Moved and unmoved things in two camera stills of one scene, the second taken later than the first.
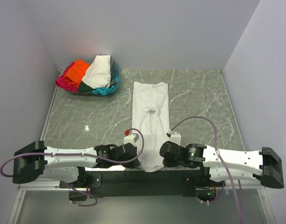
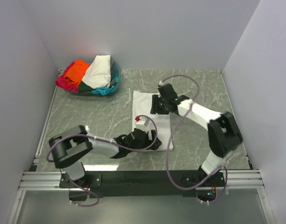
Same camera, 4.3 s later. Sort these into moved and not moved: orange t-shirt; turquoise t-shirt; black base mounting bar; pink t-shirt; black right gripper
Moved: black right gripper
Not moved: orange t-shirt; pink t-shirt; turquoise t-shirt; black base mounting bar
